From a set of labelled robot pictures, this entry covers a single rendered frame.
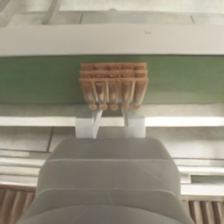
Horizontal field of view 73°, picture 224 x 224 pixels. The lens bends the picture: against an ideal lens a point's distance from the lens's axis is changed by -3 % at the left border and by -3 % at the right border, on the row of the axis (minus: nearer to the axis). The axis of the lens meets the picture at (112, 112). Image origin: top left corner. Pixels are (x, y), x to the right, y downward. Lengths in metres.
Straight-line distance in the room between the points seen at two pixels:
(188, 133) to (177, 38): 0.28
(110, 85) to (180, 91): 0.17
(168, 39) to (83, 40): 0.13
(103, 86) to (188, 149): 0.30
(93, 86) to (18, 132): 0.32
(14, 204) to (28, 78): 0.23
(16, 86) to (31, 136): 0.17
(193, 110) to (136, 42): 0.22
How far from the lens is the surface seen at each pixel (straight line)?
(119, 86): 0.25
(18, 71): 0.33
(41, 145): 0.47
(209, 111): 0.42
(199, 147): 0.48
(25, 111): 0.42
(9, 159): 0.30
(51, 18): 0.64
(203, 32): 0.31
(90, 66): 0.26
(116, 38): 0.26
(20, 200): 0.36
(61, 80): 0.32
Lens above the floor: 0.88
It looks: 28 degrees down
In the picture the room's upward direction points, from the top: 177 degrees counter-clockwise
